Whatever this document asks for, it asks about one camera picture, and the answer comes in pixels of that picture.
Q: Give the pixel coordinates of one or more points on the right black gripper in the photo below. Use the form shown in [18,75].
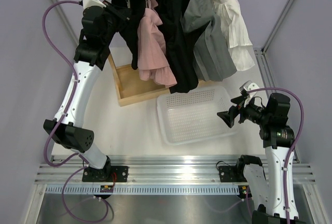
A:
[229,116]

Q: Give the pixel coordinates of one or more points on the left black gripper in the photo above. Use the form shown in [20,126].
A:
[122,16]

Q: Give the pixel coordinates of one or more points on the small black skirt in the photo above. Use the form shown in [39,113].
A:
[134,10]

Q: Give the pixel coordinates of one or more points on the pink pleated skirt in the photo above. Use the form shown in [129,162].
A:
[152,62]

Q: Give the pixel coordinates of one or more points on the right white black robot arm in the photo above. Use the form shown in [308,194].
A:
[272,192]

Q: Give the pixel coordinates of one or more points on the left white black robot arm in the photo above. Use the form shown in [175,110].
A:
[100,22]

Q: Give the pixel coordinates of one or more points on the grey pleated skirt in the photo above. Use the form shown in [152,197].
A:
[206,42]

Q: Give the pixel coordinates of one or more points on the large black skirt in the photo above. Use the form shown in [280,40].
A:
[170,12]

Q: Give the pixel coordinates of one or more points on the white ruffled skirt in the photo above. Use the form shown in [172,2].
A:
[235,32]

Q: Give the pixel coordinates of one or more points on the white perforated plastic basket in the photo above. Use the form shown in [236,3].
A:
[186,118]

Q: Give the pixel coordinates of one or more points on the wooden clothes rack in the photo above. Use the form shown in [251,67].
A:
[129,88]

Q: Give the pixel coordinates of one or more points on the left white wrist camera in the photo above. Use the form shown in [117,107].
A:
[89,3]

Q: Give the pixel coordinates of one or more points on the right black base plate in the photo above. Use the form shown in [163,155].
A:
[230,174]

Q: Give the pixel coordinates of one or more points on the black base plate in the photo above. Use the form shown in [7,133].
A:
[230,174]
[117,173]

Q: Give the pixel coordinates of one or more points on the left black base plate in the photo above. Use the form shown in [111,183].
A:
[117,173]

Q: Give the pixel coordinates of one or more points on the aluminium mounting rail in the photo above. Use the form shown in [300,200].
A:
[149,170]

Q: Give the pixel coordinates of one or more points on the white slotted cable duct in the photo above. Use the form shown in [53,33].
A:
[146,189]

